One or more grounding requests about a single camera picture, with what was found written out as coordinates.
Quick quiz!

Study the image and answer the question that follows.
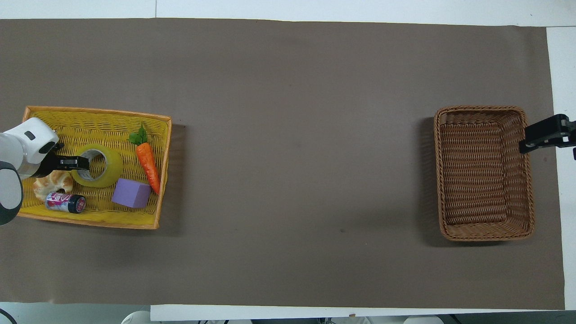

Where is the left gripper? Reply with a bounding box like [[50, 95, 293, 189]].
[[34, 153, 69, 179]]

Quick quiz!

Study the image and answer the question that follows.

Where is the yellow tape roll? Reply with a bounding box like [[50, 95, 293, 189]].
[[71, 144, 123, 189]]

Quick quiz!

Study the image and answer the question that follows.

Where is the yellow woven basket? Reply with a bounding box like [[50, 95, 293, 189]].
[[18, 106, 173, 230]]

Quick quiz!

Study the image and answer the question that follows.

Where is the brown wicker basket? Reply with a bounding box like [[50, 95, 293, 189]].
[[433, 105, 536, 242]]

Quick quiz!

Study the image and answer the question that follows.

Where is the braided bread roll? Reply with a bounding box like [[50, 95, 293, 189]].
[[33, 170, 74, 202]]

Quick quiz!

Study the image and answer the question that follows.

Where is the small pink printed can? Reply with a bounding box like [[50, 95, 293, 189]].
[[45, 191, 87, 214]]

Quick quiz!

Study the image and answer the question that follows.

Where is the purple foam block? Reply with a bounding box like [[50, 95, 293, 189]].
[[112, 178, 152, 209]]

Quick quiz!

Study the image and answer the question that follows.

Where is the orange toy carrot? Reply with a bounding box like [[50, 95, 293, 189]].
[[129, 122, 162, 195]]

